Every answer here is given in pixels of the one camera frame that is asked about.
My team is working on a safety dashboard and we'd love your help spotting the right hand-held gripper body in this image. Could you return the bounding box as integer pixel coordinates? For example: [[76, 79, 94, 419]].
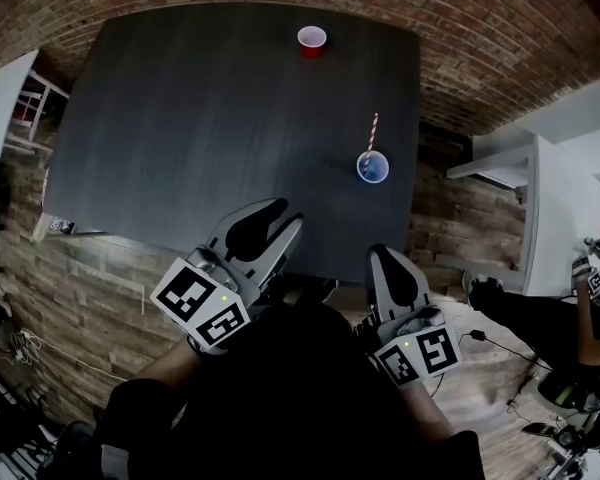
[[367, 302, 463, 388]]

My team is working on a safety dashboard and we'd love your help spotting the white side table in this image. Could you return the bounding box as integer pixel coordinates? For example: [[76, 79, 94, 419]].
[[0, 49, 70, 160]]

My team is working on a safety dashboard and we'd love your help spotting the person's dark shoe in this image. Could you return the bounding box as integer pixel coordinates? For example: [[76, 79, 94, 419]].
[[284, 277, 340, 304]]

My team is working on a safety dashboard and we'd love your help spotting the white cable bundle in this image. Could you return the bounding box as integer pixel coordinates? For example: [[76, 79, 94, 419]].
[[8, 328, 47, 365]]

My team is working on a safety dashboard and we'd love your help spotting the white patterned tote bag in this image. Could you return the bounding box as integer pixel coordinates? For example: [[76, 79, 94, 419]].
[[32, 212, 77, 243]]

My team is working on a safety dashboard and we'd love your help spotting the red plastic cup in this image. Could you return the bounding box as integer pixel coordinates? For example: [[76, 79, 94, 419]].
[[296, 25, 328, 60]]

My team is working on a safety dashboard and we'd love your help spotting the person's black shirt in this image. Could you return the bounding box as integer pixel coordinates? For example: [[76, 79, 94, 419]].
[[97, 301, 486, 480]]

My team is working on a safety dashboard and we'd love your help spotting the black cable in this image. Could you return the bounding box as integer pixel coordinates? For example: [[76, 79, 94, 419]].
[[482, 335, 554, 372]]

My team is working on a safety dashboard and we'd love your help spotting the blue plastic cup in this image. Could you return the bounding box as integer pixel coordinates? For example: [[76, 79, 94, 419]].
[[355, 149, 391, 185]]

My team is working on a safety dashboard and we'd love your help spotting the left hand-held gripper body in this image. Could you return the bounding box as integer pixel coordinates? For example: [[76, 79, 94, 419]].
[[149, 244, 274, 355]]

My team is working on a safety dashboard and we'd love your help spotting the person's left forearm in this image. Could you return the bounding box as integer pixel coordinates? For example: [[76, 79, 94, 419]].
[[127, 335, 206, 394]]

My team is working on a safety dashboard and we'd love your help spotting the red white striped straw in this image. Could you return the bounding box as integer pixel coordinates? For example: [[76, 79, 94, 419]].
[[361, 111, 381, 178]]

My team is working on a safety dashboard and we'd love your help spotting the large white table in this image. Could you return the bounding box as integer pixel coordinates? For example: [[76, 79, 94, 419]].
[[434, 135, 600, 297]]

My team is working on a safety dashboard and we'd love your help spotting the person's right forearm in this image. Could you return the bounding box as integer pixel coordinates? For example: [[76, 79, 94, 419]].
[[404, 380, 457, 442]]

